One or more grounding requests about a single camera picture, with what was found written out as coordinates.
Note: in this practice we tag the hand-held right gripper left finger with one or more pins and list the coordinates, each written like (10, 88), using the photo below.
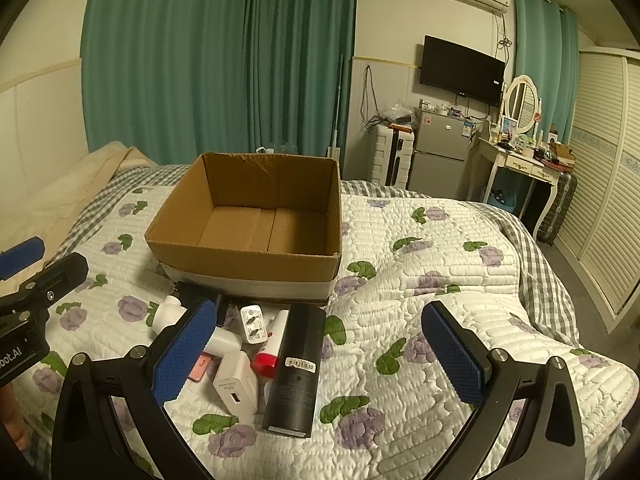
(182, 350)

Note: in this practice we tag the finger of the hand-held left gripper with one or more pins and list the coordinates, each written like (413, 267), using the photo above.
(57, 275)
(20, 256)

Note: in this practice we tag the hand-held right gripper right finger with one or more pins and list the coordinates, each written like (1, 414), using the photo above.
(455, 352)

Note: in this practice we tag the pink packet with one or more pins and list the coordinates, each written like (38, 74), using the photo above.
(204, 366)

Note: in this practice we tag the white usb charger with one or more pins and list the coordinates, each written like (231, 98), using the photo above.
(234, 385)

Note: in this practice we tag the white plug adapter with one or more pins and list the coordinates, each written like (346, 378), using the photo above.
(252, 325)

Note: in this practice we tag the white bottle with red cap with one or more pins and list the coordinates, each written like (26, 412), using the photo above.
(275, 340)

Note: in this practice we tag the tall black box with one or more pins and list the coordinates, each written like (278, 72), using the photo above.
(295, 390)

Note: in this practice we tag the person's left hand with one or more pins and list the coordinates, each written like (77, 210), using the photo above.
(9, 415)

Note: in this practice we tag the cream blanket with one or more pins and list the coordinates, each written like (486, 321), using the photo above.
(75, 185)

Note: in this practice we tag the blue plastic basket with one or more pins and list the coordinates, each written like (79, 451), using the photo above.
(502, 201)

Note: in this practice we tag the grey plaid suitcase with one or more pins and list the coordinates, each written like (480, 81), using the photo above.
(562, 200)

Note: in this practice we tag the grey small fridge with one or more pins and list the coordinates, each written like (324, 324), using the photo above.
(435, 160)

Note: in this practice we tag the white dressing table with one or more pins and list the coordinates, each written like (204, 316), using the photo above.
(520, 164)

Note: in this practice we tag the white ribbed suitcase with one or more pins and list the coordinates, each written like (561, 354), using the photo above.
(387, 155)

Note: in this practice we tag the group of cosmetics bottles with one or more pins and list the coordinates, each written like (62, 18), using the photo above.
(525, 142)

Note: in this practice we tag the large clear water bottle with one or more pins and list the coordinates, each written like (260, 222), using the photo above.
(282, 148)

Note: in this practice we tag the small brown cardboard box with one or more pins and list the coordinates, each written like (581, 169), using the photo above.
(562, 154)

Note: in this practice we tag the cream louvered wardrobe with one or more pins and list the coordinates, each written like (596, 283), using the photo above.
(600, 160)

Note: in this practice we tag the cluster of small containers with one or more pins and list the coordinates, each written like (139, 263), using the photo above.
(445, 110)

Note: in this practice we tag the clear plastic bag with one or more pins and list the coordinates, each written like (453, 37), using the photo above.
(397, 112)

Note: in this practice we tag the wide green curtain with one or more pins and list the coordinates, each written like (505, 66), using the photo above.
(200, 60)

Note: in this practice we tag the oval white vanity mirror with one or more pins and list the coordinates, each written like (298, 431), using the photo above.
(522, 100)

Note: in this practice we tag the white flat mop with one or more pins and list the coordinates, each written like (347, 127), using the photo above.
(336, 110)

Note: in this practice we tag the narrow green curtain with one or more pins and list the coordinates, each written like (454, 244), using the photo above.
(545, 50)

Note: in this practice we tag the black wall television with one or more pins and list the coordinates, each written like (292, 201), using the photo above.
(460, 70)

